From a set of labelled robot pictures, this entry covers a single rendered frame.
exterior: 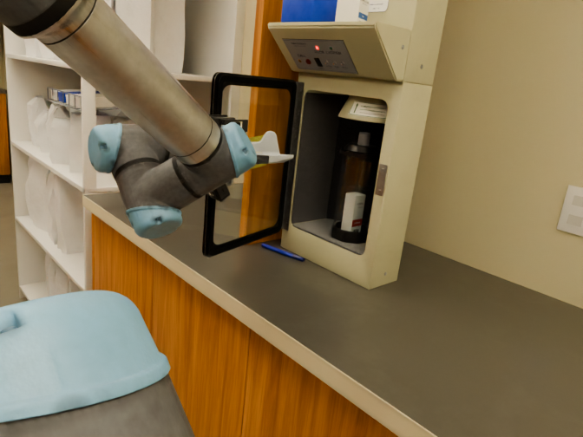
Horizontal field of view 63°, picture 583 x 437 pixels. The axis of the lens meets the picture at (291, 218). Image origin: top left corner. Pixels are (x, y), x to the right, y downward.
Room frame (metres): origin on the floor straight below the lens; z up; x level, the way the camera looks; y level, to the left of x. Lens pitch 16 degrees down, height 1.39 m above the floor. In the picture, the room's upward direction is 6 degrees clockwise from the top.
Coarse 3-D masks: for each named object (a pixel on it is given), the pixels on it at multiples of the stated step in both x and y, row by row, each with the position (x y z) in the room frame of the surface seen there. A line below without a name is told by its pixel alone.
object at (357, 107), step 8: (352, 96) 1.17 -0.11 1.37; (360, 96) 1.15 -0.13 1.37; (344, 104) 1.19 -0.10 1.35; (352, 104) 1.15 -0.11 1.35; (360, 104) 1.13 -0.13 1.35; (368, 104) 1.13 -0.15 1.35; (376, 104) 1.12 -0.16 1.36; (384, 104) 1.12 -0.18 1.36; (344, 112) 1.16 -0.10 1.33; (352, 112) 1.14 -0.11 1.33; (360, 112) 1.12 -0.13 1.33; (368, 112) 1.12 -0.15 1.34; (376, 112) 1.11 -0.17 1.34; (384, 112) 1.12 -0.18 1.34; (360, 120) 1.12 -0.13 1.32; (368, 120) 1.11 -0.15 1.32; (376, 120) 1.11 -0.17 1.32; (384, 120) 1.11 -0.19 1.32
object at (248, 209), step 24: (216, 72) 0.99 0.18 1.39; (240, 96) 1.05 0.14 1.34; (264, 96) 1.12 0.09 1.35; (288, 96) 1.21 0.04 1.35; (264, 120) 1.13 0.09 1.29; (264, 168) 1.14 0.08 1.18; (240, 192) 1.07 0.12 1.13; (264, 192) 1.15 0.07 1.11; (216, 216) 1.00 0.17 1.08; (240, 216) 1.08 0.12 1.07; (264, 216) 1.16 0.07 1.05; (216, 240) 1.01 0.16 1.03
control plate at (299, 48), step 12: (288, 48) 1.18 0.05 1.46; (300, 48) 1.14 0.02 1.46; (312, 48) 1.11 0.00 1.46; (324, 48) 1.09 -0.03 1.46; (336, 48) 1.06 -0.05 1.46; (312, 60) 1.15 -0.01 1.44; (324, 60) 1.11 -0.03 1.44; (336, 60) 1.09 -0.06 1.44; (348, 60) 1.06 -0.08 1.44; (348, 72) 1.09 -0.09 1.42
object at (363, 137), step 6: (360, 132) 1.17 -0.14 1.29; (360, 138) 1.16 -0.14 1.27; (366, 138) 1.16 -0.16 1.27; (348, 144) 1.16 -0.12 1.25; (354, 144) 1.16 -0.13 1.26; (360, 144) 1.16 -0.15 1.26; (366, 144) 1.16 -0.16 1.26; (354, 150) 1.13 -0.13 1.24; (360, 150) 1.13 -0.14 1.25; (366, 150) 1.13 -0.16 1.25; (372, 150) 1.13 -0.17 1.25; (378, 150) 1.15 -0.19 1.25
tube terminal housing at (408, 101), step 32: (416, 0) 1.02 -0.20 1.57; (448, 0) 1.10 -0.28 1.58; (416, 32) 1.04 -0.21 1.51; (416, 64) 1.05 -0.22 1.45; (384, 96) 1.05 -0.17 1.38; (416, 96) 1.06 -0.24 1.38; (384, 128) 1.04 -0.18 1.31; (416, 128) 1.08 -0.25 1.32; (384, 160) 1.03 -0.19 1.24; (416, 160) 1.09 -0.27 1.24; (384, 192) 1.02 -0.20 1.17; (384, 224) 1.04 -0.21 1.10; (320, 256) 1.14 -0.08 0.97; (352, 256) 1.07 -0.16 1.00; (384, 256) 1.05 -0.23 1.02
